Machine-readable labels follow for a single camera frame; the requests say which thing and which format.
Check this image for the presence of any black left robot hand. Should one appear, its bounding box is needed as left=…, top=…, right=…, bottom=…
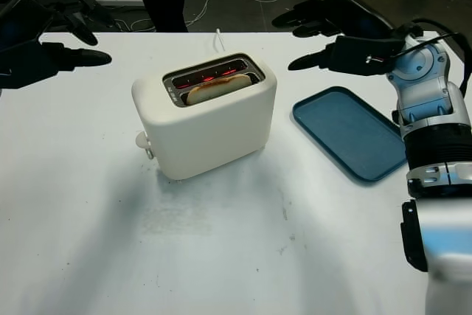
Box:
left=0, top=0, right=114, bottom=72

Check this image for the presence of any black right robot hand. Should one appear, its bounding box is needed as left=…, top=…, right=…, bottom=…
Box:
left=271, top=0, right=396, bottom=72

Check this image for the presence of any browned toast slice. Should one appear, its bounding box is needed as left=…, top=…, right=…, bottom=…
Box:
left=185, top=74, right=254, bottom=105

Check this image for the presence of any white two-slot toaster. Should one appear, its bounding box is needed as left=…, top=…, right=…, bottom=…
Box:
left=131, top=52, right=278, bottom=182

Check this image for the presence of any blue plastic tray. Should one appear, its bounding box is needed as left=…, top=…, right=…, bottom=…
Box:
left=292, top=86, right=409, bottom=183

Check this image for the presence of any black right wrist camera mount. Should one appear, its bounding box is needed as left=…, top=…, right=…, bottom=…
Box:
left=327, top=34, right=405, bottom=77

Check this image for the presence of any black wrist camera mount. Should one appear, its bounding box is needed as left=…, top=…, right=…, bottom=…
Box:
left=0, top=40, right=60, bottom=91
left=327, top=34, right=405, bottom=77

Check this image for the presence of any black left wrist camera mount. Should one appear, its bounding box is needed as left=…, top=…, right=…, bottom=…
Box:
left=0, top=40, right=60, bottom=91

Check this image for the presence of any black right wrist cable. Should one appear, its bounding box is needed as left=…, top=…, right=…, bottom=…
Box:
left=400, top=18, right=472, bottom=91

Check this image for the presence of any white toaster power cord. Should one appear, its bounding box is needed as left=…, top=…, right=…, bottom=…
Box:
left=213, top=28, right=228, bottom=53

